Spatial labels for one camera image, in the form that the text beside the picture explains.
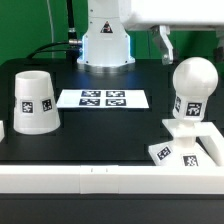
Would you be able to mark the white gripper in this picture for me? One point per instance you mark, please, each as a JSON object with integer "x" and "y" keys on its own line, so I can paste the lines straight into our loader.
{"x": 138, "y": 15}

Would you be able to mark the white lamp bulb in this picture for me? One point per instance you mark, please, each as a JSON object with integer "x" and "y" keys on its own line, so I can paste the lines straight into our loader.
{"x": 194, "y": 80}

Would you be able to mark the white lamp base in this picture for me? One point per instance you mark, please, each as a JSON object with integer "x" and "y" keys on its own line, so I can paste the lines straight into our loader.
{"x": 184, "y": 150}

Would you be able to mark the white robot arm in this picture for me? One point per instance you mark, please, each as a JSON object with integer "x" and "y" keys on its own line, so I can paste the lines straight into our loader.
{"x": 106, "y": 46}

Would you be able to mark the white lamp shade cone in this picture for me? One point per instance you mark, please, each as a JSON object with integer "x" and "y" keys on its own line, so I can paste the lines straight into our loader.
{"x": 35, "y": 110}

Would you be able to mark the white right fence bar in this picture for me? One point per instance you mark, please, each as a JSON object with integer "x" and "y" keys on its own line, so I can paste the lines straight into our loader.
{"x": 213, "y": 142}

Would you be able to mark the white fence bar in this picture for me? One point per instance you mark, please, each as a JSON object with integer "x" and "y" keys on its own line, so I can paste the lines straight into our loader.
{"x": 110, "y": 179}
{"x": 213, "y": 142}

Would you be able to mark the white marker sheet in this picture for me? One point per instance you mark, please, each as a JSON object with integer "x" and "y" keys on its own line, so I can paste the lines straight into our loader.
{"x": 82, "y": 98}

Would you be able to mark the white left fence block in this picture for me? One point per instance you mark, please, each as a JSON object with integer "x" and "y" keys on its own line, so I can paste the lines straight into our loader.
{"x": 2, "y": 133}

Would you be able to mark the white front fence bar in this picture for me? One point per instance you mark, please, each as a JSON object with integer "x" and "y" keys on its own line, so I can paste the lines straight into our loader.
{"x": 110, "y": 179}

